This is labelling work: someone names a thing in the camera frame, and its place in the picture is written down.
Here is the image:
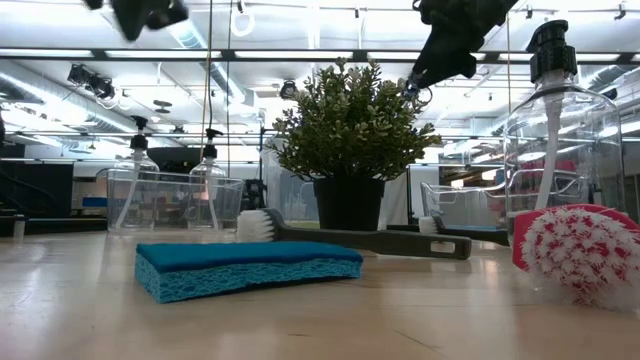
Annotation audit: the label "green potted plant black pot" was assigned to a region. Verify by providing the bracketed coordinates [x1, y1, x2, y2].
[272, 56, 444, 232]

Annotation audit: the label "clear soap pump bottle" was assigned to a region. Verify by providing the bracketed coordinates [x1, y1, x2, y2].
[113, 114, 161, 229]
[503, 19, 627, 241]
[188, 128, 229, 230]

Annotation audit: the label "white panel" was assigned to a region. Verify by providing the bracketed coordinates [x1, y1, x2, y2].
[378, 164, 442, 227]

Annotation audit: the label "black cabinets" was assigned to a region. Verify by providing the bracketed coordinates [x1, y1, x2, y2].
[0, 142, 75, 220]

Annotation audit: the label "yellowish hanging cord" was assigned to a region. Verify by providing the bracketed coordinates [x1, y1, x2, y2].
[505, 12, 513, 117]

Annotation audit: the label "grey dish brush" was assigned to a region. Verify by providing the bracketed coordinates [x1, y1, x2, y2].
[418, 214, 511, 247]
[235, 207, 473, 261]

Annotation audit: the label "black stand pole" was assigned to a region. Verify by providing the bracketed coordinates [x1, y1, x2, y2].
[241, 127, 270, 212]

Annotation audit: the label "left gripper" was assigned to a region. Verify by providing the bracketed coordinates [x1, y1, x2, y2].
[82, 0, 190, 42]

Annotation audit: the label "dark round background machine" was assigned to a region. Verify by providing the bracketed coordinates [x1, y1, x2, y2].
[146, 146, 202, 175]

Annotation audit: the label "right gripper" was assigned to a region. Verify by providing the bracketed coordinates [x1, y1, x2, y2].
[411, 0, 520, 89]

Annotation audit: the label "black aluminium table frame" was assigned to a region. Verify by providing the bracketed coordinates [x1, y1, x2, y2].
[0, 214, 109, 237]

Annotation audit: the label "dark blue sponge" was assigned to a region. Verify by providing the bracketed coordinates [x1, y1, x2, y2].
[133, 241, 365, 305]

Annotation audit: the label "silver ventilation duct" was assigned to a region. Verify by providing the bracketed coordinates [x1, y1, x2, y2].
[0, 59, 139, 136]

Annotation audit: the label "black ceiling spotlight cluster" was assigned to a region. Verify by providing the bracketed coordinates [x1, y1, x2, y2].
[67, 63, 117, 101]

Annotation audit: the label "black ceiling camera with cable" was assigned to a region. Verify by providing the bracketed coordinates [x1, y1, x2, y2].
[403, 74, 434, 107]

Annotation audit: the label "clear rectangular plastic tub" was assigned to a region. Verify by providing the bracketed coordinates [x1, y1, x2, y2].
[259, 135, 321, 230]

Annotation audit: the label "clear plastic bin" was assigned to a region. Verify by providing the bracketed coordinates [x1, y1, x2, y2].
[105, 168, 245, 232]
[420, 168, 592, 236]

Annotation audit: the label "red dish brush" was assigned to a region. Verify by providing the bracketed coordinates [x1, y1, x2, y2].
[511, 203, 640, 314]

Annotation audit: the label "black ceiling lamp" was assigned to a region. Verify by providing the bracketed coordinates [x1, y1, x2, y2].
[278, 78, 300, 101]

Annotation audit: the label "black overhead crossbar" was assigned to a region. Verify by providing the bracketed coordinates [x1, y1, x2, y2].
[0, 47, 640, 65]

